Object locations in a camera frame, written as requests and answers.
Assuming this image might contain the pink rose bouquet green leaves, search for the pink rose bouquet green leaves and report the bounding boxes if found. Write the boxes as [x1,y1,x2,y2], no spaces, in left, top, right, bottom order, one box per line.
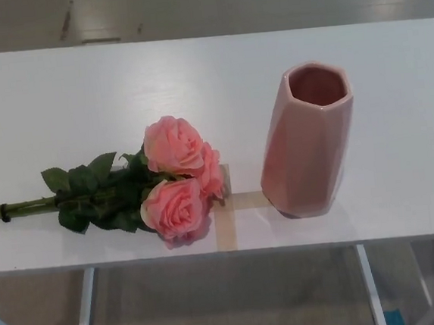
[0,111,231,265]

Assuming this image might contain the pink faceted ceramic vase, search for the pink faceted ceramic vase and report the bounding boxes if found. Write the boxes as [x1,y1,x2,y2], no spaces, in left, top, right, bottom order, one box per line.
[250,61,365,222]

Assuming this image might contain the short beige tape strip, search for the short beige tape strip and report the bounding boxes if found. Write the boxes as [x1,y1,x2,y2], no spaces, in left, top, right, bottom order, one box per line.
[205,191,273,213]

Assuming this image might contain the long beige tape strip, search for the long beige tape strip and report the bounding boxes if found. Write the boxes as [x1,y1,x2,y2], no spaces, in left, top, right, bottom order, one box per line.
[209,164,239,253]

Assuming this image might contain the thin white table leg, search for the thin white table leg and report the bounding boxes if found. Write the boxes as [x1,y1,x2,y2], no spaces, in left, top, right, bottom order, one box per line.
[409,239,434,308]

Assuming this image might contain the teal floor item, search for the teal floor item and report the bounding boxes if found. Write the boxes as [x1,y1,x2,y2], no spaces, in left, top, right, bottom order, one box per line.
[381,308,405,325]

